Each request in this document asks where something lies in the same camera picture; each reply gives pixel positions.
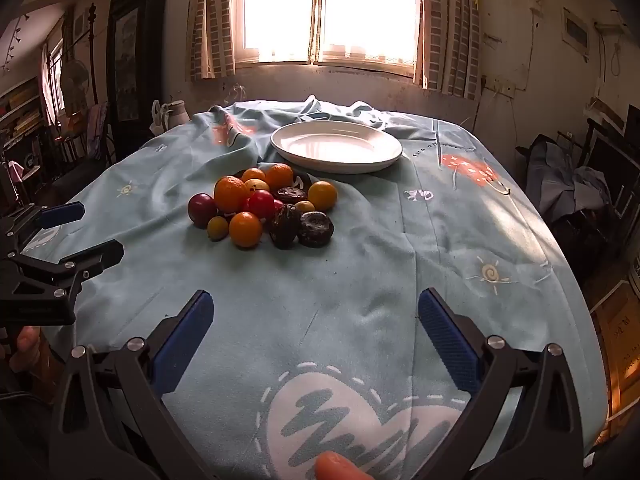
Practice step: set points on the white pitcher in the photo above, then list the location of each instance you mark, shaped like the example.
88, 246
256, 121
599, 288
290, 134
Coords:
174, 113

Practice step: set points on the cardboard box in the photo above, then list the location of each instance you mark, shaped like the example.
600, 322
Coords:
620, 345

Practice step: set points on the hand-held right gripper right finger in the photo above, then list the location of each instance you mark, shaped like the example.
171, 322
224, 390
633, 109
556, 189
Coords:
447, 342

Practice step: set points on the dark water chestnut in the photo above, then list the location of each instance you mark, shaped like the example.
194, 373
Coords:
285, 232
316, 230
291, 194

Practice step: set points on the dark red plum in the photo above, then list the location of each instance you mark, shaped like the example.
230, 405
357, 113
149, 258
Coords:
202, 208

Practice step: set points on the white round plate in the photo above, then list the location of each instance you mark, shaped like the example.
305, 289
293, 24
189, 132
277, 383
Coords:
336, 147

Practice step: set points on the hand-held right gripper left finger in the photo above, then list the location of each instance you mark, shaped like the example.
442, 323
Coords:
184, 342

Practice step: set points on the orange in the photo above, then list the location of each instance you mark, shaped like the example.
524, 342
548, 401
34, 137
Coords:
279, 176
231, 194
245, 230

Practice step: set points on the small yellow plum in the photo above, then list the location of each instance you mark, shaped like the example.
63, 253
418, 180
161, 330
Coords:
304, 206
217, 228
256, 186

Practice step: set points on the checked curtain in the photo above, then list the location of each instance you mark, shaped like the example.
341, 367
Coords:
212, 20
450, 30

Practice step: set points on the wall socket strip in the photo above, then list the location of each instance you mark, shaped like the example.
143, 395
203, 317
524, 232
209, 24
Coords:
500, 86

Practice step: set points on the red cherry tomato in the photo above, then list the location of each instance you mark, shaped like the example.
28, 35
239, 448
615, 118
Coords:
278, 205
261, 204

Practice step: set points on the person's right hand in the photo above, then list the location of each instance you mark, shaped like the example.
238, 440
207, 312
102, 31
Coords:
342, 467

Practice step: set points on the person's left hand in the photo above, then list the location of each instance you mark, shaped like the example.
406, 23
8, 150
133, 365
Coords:
26, 352

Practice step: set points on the light blue printed cloth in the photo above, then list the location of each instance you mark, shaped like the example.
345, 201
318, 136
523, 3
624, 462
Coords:
350, 285

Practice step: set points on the dark framed picture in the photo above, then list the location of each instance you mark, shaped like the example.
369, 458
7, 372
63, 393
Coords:
132, 50

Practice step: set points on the metal coat stand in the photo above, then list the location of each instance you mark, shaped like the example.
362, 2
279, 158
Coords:
93, 35

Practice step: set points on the pile of clothes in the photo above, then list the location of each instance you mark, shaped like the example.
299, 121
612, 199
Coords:
560, 180

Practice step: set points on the bright window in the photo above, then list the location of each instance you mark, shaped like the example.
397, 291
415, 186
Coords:
325, 10

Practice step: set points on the small wall frame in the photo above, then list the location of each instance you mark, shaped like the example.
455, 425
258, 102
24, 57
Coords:
575, 27

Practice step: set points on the large yellow plum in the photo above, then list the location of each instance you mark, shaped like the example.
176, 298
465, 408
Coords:
253, 174

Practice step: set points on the bookshelf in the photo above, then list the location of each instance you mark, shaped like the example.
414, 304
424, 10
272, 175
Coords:
20, 110

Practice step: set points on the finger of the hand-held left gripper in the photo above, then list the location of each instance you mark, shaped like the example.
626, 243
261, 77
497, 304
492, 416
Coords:
62, 213
95, 256

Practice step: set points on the standing fan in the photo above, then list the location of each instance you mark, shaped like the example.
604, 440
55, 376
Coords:
75, 79

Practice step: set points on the yellow orange plum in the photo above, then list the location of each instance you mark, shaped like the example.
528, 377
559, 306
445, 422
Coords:
322, 195

